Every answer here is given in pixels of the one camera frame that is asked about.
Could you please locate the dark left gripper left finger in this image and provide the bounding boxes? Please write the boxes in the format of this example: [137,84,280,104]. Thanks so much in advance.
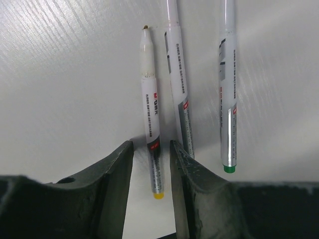
[0,141,134,239]

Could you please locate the white pen green end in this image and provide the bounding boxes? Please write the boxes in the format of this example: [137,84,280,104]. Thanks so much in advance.
[219,0,237,174]

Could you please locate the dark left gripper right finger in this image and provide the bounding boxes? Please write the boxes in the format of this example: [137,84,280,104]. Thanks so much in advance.
[169,140,319,239]

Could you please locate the white pen yellow end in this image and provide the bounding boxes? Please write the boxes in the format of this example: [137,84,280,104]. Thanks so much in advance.
[140,25,164,200]

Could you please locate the white pen red end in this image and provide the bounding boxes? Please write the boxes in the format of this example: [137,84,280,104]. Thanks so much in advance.
[164,0,195,158]

